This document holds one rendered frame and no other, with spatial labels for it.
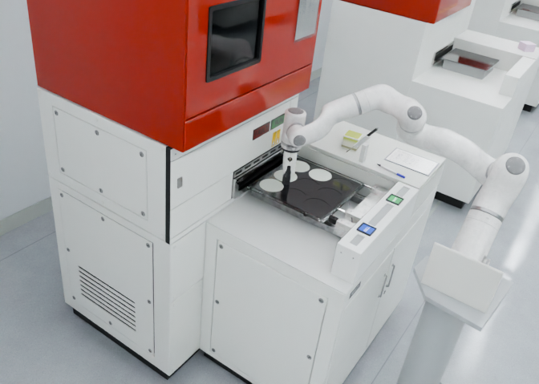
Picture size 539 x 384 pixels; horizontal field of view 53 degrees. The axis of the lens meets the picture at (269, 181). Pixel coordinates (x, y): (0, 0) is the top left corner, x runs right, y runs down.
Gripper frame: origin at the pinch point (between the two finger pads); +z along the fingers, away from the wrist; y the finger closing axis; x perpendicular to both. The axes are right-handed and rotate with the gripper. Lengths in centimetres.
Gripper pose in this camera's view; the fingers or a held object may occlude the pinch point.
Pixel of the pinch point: (285, 179)
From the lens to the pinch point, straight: 226.9
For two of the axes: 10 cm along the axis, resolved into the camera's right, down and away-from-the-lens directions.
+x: -9.9, -1.0, -0.4
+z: -1.0, 8.4, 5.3
